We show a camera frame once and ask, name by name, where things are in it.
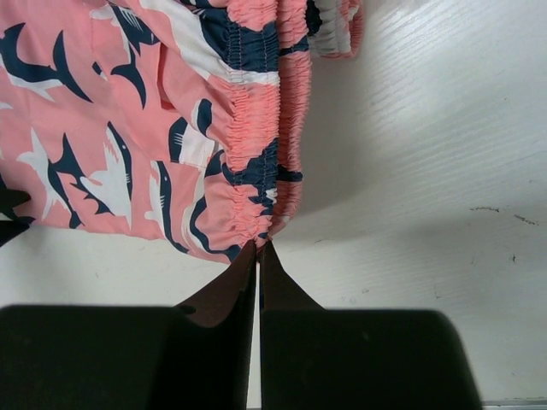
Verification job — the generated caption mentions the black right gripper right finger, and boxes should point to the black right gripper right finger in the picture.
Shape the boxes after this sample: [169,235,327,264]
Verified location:
[260,243,482,409]

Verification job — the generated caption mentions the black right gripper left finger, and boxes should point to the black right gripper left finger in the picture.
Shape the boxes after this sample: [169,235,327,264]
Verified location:
[1,243,256,409]

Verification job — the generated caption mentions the aluminium table edge rail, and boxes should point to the aluminium table edge rail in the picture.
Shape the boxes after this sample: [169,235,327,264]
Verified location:
[482,399,547,410]

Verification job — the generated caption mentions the pink shark print shorts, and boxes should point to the pink shark print shorts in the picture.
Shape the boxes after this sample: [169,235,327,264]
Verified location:
[1,1,364,262]

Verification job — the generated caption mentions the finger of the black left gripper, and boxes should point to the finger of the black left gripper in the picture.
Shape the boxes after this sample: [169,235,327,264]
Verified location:
[0,188,35,247]

